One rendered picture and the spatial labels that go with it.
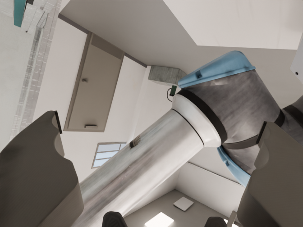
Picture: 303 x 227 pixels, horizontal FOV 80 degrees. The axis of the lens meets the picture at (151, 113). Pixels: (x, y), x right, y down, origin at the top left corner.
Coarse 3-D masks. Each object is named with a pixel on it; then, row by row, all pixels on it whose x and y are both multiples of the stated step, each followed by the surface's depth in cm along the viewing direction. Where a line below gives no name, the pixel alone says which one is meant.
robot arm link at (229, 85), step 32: (224, 64) 26; (192, 96) 28; (224, 96) 27; (256, 96) 27; (160, 128) 28; (192, 128) 27; (224, 128) 27; (256, 128) 28; (128, 160) 27; (160, 160) 27; (96, 192) 26; (128, 192) 26; (96, 224) 26
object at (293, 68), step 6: (300, 42) 44; (300, 48) 37; (300, 54) 39; (294, 60) 43; (300, 60) 41; (294, 66) 46; (300, 66) 42; (294, 72) 48; (300, 72) 44; (300, 78) 47
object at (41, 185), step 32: (32, 128) 9; (0, 160) 7; (32, 160) 7; (64, 160) 7; (0, 192) 6; (32, 192) 6; (64, 192) 6; (0, 224) 5; (32, 224) 5; (64, 224) 6
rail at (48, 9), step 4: (36, 0) 50; (40, 0) 49; (44, 0) 50; (48, 0) 48; (52, 0) 47; (56, 0) 46; (36, 4) 52; (40, 4) 52; (44, 4) 53; (48, 4) 50; (52, 4) 49; (44, 8) 54; (48, 8) 53; (52, 8) 52; (48, 12) 56
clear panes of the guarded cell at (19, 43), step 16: (0, 16) 94; (0, 32) 96; (16, 32) 99; (32, 32) 104; (0, 48) 97; (16, 48) 101; (0, 64) 98; (16, 64) 102; (32, 64) 93; (0, 80) 99; (16, 80) 104; (0, 96) 101; (16, 96) 105; (0, 112) 102; (0, 128) 104; (16, 128) 98; (0, 144) 105
